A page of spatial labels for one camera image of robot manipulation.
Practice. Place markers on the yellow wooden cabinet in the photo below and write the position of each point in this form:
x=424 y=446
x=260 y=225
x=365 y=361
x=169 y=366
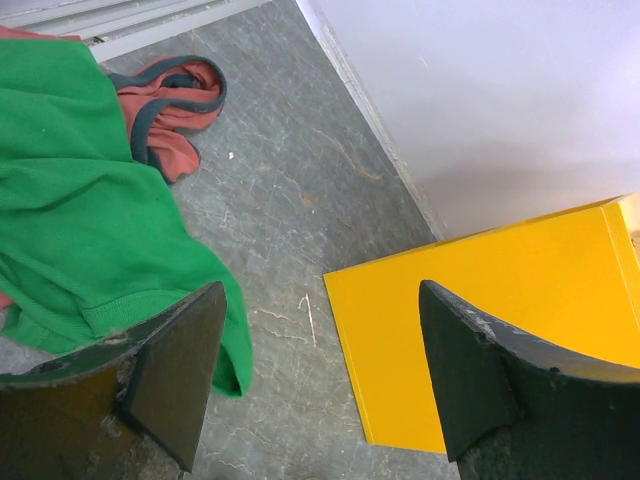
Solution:
x=570 y=277

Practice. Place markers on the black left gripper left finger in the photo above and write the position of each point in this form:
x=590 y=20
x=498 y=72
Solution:
x=131 y=406

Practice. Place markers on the green cloth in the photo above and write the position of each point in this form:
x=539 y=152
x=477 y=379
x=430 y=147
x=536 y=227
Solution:
x=92 y=241

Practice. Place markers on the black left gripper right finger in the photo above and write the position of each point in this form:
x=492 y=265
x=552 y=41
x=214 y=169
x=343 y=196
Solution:
x=514 y=406

